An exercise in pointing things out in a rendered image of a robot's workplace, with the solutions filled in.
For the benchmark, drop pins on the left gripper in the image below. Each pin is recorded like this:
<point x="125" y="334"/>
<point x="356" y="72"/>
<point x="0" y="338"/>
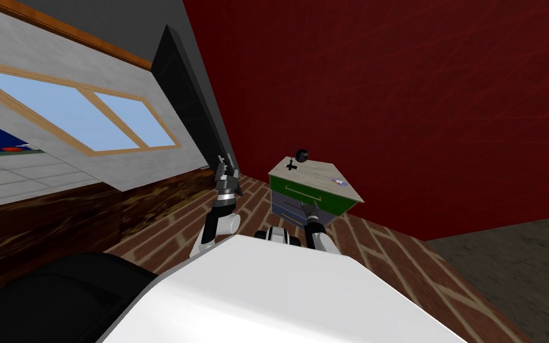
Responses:
<point x="228" y="184"/>

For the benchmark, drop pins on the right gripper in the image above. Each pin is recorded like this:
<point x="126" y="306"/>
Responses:
<point x="311" y="209"/>

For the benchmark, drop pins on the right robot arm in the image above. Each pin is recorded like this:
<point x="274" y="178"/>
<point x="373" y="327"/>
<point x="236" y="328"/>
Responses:
<point x="318" y="234"/>

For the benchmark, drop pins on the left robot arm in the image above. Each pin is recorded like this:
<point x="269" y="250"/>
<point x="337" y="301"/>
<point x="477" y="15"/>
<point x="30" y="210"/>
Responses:
<point x="55" y="300"/>

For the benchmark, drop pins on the blue drawer front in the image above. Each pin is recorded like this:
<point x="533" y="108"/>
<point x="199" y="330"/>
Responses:
<point x="289" y="206"/>

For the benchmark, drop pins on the green drawer front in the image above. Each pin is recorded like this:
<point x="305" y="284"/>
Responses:
<point x="336" y="204"/>

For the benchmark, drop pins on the small cabinet with pale top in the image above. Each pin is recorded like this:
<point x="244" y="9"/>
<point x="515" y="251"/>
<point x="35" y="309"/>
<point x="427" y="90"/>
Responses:
<point x="319" y="177"/>

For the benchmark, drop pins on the small silver disc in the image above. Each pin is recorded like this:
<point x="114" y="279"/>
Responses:
<point x="339" y="182"/>

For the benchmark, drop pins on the small black cross-shaped object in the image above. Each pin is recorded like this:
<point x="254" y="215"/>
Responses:
<point x="291" y="166"/>

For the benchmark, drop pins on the black round object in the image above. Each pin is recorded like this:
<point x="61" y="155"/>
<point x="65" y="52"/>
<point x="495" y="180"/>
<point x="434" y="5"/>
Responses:
<point x="301" y="155"/>

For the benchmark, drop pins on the tall black door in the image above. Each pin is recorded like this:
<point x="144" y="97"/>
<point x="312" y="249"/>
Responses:
<point x="184" y="95"/>

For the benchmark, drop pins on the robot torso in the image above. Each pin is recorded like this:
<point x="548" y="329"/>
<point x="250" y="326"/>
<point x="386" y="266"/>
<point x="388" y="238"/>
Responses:
<point x="274" y="295"/>

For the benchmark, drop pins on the wood-framed window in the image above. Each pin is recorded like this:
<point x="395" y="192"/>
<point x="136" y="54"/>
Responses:
<point x="74" y="112"/>

